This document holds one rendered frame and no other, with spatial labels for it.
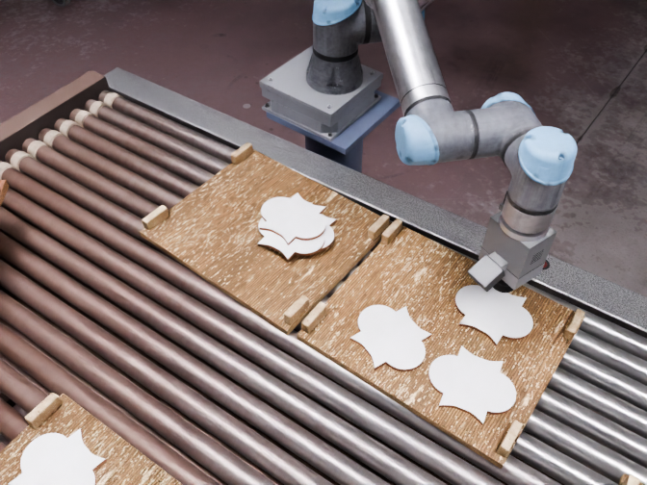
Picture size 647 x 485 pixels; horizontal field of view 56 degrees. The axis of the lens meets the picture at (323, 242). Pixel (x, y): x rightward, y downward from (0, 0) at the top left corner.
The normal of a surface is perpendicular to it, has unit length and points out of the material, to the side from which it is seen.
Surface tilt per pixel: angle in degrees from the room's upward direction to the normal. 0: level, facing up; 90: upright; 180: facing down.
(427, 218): 0
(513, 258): 90
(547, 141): 0
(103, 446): 0
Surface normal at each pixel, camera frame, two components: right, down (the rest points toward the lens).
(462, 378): 0.00, -0.67
